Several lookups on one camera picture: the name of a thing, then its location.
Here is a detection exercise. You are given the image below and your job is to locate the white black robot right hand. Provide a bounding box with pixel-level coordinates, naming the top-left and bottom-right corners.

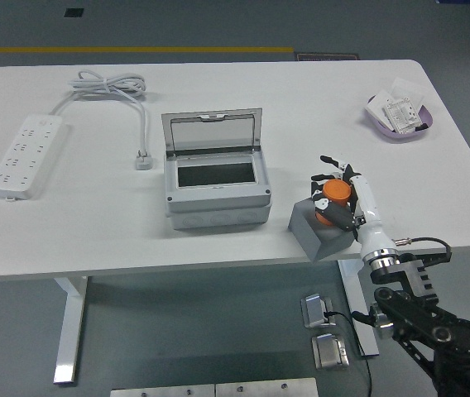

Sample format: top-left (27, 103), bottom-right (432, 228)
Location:
top-left (309, 155), bottom-right (396, 260)

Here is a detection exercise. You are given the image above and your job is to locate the orange cylindrical battery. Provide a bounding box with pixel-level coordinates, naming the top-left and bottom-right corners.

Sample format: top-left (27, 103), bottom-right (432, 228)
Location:
top-left (314, 178), bottom-right (354, 227)

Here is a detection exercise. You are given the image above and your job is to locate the grey cube battery holder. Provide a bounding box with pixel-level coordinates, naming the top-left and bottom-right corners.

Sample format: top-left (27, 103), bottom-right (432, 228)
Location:
top-left (287, 197), bottom-right (362, 263)

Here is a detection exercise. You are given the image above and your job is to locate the grey plastic junction box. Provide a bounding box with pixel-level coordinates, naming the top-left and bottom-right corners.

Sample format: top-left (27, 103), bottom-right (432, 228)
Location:
top-left (163, 151), bottom-right (274, 232)

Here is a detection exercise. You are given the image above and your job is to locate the transparent hinged box lid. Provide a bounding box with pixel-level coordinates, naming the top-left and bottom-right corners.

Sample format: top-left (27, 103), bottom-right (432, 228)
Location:
top-left (161, 108), bottom-right (263, 159)

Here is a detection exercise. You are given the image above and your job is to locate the silver floor socket box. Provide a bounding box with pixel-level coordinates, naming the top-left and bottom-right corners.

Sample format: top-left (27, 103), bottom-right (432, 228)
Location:
top-left (300, 293), bottom-right (335, 330)
top-left (310, 332), bottom-right (351, 371)

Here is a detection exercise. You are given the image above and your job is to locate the purple shallow tray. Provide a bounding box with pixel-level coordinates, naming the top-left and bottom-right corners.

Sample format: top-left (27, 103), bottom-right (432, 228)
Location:
top-left (362, 93), bottom-right (434, 144)

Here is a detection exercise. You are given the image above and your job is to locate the white table leg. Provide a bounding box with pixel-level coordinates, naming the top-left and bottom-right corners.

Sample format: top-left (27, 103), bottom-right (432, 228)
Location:
top-left (338, 258), bottom-right (381, 357)
top-left (52, 275), bottom-right (89, 385)

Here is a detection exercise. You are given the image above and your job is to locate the printed label socket package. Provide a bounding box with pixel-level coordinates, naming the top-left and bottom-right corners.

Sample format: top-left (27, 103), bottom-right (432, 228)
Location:
top-left (381, 97), bottom-right (423, 136)

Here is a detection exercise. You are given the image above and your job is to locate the white square socket panel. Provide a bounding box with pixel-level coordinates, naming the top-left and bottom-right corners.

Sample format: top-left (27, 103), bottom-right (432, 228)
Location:
top-left (364, 91), bottom-right (396, 125)
top-left (390, 77), bottom-right (425, 107)

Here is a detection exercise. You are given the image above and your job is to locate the dark floor sign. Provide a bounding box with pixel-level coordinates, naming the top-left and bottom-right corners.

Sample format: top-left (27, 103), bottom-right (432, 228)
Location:
top-left (295, 52), bottom-right (360, 63)

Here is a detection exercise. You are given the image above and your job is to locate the grey metal plate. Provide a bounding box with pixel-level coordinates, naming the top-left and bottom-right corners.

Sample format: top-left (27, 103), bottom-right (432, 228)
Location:
top-left (109, 384), bottom-right (216, 397)
top-left (214, 377), bottom-right (319, 397)

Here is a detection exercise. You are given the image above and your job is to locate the yellow floor tape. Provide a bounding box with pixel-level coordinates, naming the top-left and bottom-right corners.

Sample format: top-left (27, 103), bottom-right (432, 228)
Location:
top-left (0, 45), bottom-right (295, 54)

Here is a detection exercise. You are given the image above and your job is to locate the white power strip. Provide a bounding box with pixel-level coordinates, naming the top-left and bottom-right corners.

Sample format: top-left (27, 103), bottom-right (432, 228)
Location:
top-left (0, 114), bottom-right (70, 203)

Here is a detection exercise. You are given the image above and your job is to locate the black floor cable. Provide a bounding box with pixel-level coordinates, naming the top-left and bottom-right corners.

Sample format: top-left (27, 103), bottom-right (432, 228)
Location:
top-left (324, 309), bottom-right (373, 397)

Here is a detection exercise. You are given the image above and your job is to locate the white power cord with plug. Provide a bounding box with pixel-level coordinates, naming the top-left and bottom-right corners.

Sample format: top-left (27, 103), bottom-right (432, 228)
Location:
top-left (48, 69), bottom-right (156, 171)

